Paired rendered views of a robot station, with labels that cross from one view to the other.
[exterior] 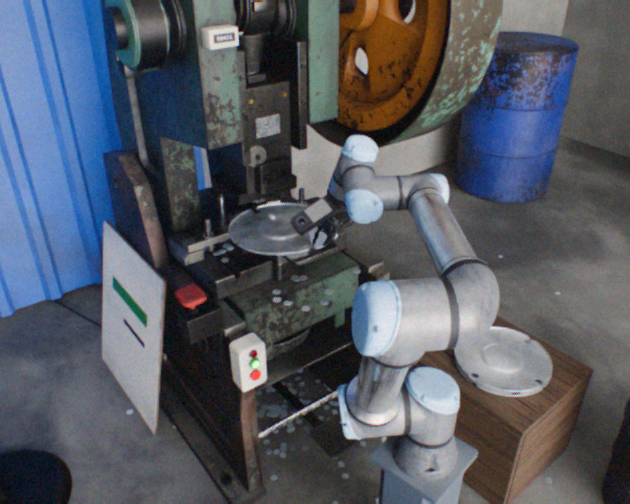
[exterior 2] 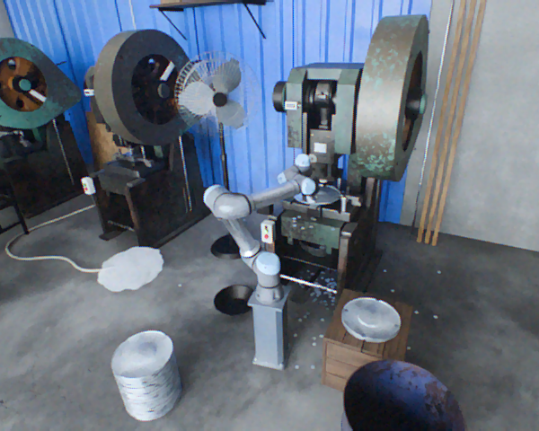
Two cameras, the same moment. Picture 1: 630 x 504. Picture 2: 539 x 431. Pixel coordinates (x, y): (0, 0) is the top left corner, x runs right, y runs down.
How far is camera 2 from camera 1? 1.64 m
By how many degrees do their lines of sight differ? 58
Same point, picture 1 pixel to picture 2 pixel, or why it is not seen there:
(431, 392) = (261, 259)
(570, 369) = (393, 350)
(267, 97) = (321, 135)
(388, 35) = not seen: hidden behind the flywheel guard
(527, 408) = (342, 336)
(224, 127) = (294, 140)
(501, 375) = (355, 320)
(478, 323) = (218, 207)
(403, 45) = not seen: hidden behind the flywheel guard
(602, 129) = not seen: outside the picture
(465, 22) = (366, 118)
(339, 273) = (328, 225)
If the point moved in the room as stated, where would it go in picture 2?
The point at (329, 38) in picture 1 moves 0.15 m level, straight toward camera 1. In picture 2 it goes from (347, 116) to (322, 119)
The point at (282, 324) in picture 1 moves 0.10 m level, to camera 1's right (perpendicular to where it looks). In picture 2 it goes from (296, 232) to (304, 239)
